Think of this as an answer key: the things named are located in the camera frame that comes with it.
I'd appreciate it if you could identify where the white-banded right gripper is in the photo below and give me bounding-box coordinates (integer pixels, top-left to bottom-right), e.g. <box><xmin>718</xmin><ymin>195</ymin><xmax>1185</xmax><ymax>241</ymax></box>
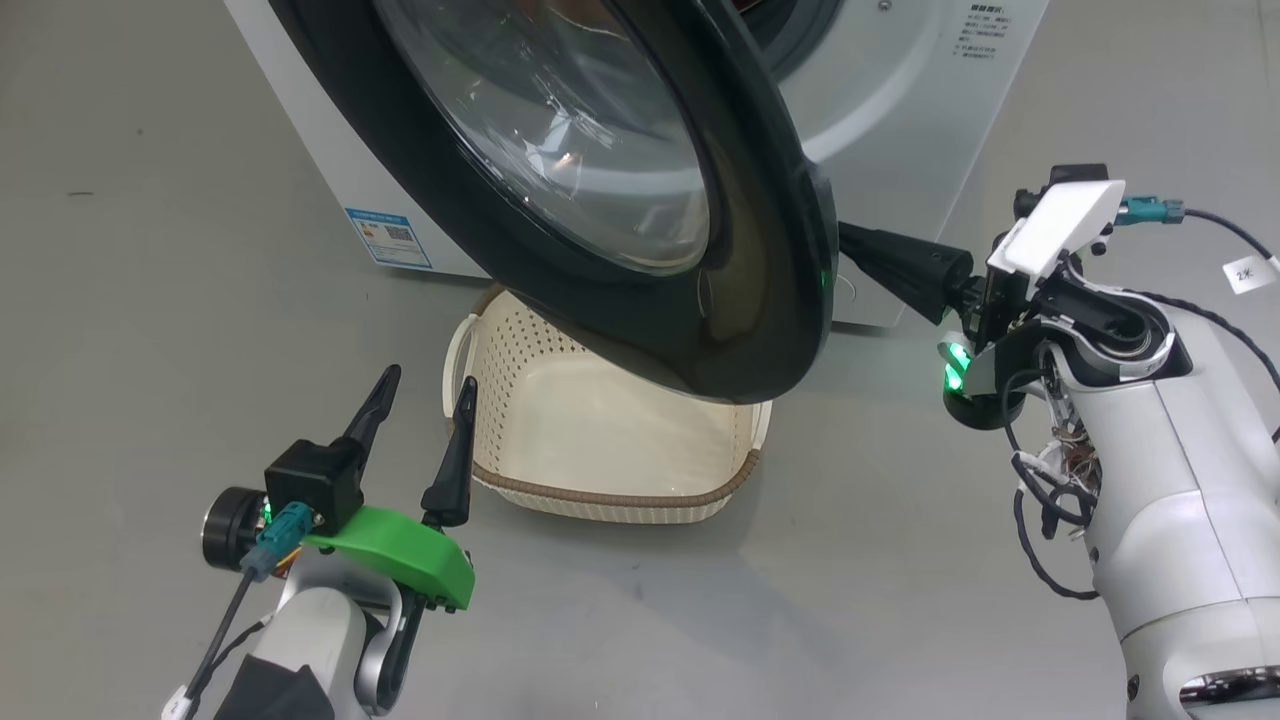
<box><xmin>838</xmin><ymin>180</ymin><xmax>1126</xmax><ymax>429</ymax></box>

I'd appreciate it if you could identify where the blue energy label sticker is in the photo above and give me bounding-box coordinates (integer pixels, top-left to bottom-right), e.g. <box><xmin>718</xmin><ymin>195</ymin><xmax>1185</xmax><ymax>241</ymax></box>
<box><xmin>345</xmin><ymin>207</ymin><xmax>433</xmax><ymax>269</ymax></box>

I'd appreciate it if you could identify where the camera cable teal plug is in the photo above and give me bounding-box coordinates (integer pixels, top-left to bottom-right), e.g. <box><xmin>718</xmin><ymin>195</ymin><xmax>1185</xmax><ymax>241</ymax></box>
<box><xmin>1118</xmin><ymin>197</ymin><xmax>1280</xmax><ymax>441</ymax></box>
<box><xmin>160</xmin><ymin>505</ymin><xmax>311</xmax><ymax>720</ymax></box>

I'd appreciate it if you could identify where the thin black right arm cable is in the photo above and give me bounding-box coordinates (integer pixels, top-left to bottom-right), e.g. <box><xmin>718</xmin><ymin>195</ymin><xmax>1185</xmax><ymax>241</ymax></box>
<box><xmin>1003</xmin><ymin>370</ymin><xmax>1101</xmax><ymax>601</ymax></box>

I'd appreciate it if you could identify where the white front-load washing machine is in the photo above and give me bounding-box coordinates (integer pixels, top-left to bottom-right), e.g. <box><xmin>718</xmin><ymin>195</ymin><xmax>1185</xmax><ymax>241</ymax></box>
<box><xmin>222</xmin><ymin>0</ymin><xmax>1051</xmax><ymax>331</ymax></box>

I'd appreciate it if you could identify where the left camera cable teal plug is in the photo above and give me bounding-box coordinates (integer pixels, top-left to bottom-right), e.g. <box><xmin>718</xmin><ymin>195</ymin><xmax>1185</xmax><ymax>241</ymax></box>
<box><xmin>160</xmin><ymin>505</ymin><xmax>311</xmax><ymax>720</ymax></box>

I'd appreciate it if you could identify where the black round glass washer door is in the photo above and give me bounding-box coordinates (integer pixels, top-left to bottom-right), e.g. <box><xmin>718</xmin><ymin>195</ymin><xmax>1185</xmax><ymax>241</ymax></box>
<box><xmin>268</xmin><ymin>0</ymin><xmax>839</xmax><ymax>404</ymax></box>

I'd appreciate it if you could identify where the right camera cable teal plug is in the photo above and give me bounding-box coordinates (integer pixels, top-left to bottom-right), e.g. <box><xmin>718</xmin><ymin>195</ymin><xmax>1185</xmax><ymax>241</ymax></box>
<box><xmin>1118</xmin><ymin>197</ymin><xmax>1280</xmax><ymax>441</ymax></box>

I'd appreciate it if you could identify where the cream perforated laundry basket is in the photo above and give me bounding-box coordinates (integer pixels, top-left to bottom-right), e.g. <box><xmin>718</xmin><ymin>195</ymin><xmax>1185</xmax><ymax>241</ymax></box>
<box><xmin>443</xmin><ymin>283</ymin><xmax>773</xmax><ymax>526</ymax></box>

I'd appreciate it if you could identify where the white tag on right cable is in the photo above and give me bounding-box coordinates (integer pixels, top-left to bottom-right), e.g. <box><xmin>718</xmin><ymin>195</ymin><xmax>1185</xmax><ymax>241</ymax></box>
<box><xmin>1224</xmin><ymin>255</ymin><xmax>1280</xmax><ymax>295</ymax></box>

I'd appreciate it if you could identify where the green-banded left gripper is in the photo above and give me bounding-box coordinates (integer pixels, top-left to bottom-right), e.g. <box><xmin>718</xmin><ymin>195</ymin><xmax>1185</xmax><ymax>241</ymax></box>
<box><xmin>203</xmin><ymin>364</ymin><xmax>480</xmax><ymax>611</ymax></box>

